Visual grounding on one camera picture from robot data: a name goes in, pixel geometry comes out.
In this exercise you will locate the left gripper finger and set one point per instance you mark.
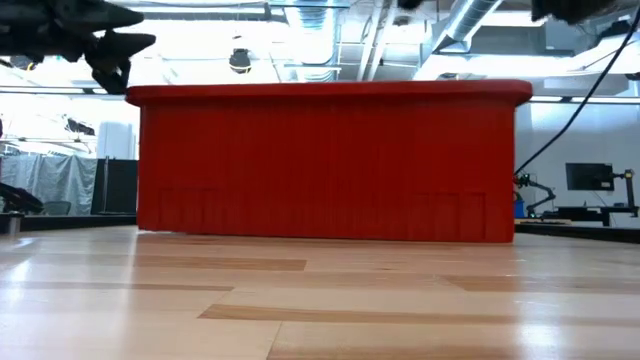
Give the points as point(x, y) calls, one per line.
point(110, 15)
point(117, 50)

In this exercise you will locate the black background robot arm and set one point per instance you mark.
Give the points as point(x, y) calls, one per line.
point(542, 189)

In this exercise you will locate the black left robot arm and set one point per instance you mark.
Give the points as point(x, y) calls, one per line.
point(20, 200)

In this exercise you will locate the red plastic bin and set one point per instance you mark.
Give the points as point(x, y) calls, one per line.
point(325, 165)

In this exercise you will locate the white cabinet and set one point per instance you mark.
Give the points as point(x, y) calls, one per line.
point(116, 142)

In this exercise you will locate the black partition panel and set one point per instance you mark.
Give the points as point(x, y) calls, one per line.
point(120, 187)

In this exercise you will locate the grey curtain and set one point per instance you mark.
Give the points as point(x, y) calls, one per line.
point(55, 180)

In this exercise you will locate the black computer monitor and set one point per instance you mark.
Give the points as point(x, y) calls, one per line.
point(590, 176)

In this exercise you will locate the grey office chair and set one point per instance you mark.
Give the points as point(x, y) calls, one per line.
point(57, 207)

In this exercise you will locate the black background desk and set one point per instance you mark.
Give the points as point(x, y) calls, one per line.
point(590, 212)

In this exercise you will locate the blue container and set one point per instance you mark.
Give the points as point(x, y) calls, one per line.
point(520, 209)

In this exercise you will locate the silver spiral ventilation duct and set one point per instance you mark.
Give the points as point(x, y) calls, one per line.
point(315, 30)

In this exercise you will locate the black ceiling dome camera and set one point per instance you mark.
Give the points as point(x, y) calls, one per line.
point(240, 61)

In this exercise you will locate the black aluminium table frame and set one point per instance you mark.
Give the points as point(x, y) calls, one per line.
point(575, 233)
point(75, 222)

